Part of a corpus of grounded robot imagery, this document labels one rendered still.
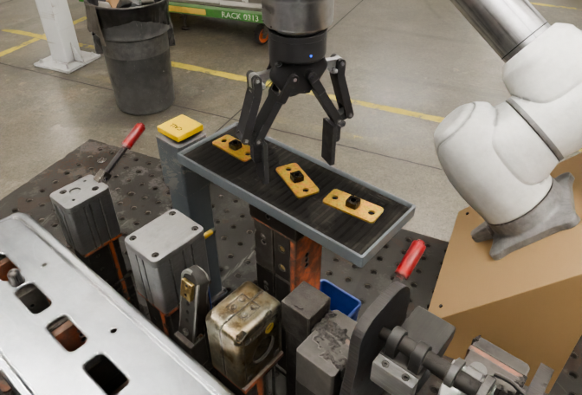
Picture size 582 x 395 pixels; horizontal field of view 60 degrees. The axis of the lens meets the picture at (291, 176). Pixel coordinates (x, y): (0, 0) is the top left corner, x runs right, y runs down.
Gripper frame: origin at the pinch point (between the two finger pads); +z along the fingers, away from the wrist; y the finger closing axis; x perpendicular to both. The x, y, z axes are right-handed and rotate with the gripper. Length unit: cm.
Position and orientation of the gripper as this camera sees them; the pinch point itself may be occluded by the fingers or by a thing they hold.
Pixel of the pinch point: (296, 158)
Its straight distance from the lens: 75.3
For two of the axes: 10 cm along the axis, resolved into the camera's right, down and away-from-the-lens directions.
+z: 0.0, 8.0, 5.9
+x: 4.3, 5.4, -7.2
